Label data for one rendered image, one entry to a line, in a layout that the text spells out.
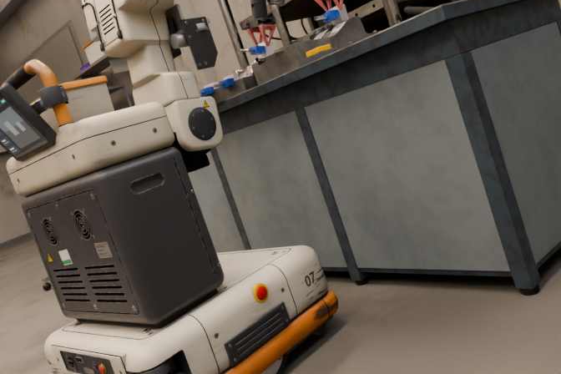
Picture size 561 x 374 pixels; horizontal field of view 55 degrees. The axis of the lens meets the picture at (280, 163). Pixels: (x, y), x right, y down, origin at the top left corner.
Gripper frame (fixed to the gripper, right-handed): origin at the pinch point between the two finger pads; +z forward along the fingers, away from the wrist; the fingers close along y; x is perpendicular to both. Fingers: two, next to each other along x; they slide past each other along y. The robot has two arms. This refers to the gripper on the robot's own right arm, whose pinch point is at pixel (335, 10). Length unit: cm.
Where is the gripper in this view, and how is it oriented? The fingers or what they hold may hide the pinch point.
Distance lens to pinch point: 193.7
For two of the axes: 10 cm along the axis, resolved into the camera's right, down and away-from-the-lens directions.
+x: -7.5, 2.9, -6.0
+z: 3.1, 9.5, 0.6
